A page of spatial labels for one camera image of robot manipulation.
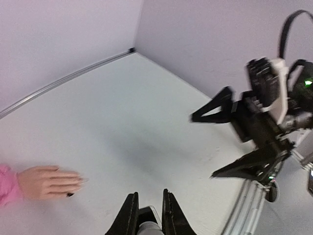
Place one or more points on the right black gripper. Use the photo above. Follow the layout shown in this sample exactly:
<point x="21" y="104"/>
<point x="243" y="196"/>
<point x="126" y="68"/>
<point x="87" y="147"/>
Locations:
<point x="261" y="165"/>

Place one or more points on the mannequin hand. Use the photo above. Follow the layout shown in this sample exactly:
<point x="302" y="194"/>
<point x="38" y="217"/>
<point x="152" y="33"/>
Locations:
<point x="49" y="182"/>

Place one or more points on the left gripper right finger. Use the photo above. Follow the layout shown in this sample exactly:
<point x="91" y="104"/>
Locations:
<point x="174" y="221"/>

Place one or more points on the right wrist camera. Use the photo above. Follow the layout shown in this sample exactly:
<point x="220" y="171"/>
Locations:
<point x="268" y="83"/>

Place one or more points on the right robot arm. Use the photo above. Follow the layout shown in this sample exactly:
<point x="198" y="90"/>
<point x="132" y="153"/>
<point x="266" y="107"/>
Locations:
<point x="300" y="100"/>

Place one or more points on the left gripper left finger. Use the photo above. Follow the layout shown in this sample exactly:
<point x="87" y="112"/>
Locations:
<point x="125" y="222"/>

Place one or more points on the pink hoodie sleeve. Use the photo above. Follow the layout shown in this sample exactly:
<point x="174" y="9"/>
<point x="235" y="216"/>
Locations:
<point x="10" y="190"/>

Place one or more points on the aluminium front rail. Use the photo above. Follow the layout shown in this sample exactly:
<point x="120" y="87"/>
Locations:
<point x="245" y="215"/>

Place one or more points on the aluminium back table edge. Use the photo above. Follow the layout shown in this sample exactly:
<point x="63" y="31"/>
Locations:
<point x="61" y="81"/>

